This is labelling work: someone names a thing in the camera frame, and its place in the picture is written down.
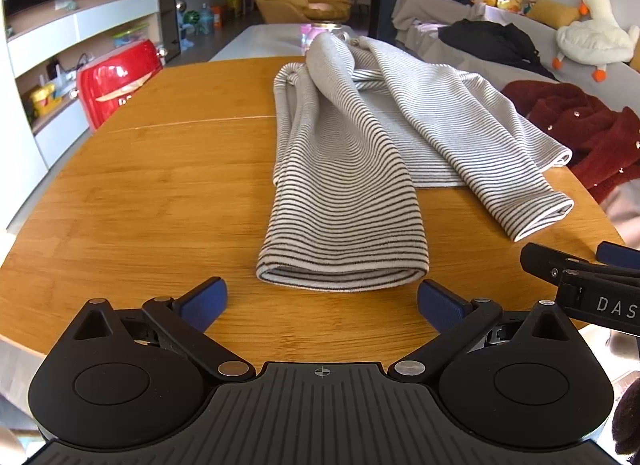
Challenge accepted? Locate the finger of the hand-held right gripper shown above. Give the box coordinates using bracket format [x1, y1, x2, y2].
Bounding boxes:
[520, 243, 616, 289]
[597, 241, 640, 268]

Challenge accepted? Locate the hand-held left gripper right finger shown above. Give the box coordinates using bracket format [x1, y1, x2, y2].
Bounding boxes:
[387, 279, 568, 386]

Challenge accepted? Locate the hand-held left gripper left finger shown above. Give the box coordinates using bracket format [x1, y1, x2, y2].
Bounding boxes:
[75, 277, 255, 386]

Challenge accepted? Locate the grey striped garment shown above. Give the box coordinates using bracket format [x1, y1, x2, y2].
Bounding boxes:
[256, 31, 575, 293]

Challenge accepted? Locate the pink polka dot cloth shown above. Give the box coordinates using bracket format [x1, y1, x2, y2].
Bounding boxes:
[600, 179, 640, 246]

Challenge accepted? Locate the dark red fuzzy garment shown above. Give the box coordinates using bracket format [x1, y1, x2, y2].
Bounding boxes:
[501, 80, 640, 206]

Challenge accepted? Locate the white goose plush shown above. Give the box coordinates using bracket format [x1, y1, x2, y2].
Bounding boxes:
[552, 0, 640, 82]

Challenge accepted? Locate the black garment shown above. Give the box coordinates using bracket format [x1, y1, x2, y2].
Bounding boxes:
[437, 19, 556, 80]

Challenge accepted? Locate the grey sofa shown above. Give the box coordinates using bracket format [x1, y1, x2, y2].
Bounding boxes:
[392, 0, 640, 116]

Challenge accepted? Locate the red glossy plastic toy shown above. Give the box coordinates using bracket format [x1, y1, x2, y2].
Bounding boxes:
[76, 39, 166, 132]

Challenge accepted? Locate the yellow sofa cushion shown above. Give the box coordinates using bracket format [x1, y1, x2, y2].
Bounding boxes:
[525, 0, 583, 30]

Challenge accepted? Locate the yellow toy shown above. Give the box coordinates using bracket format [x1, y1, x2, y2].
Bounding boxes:
[27, 84, 63, 118]

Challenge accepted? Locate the white coffee table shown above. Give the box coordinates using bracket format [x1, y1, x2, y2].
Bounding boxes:
[209, 24, 361, 62]

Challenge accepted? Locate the beige blanket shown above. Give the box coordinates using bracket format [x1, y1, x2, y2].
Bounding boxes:
[392, 0, 486, 46]

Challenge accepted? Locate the glass jar with sweets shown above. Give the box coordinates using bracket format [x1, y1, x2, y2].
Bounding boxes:
[300, 21, 353, 52]

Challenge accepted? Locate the white wall shelf unit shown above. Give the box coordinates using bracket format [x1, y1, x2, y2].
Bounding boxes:
[5, 0, 171, 170]

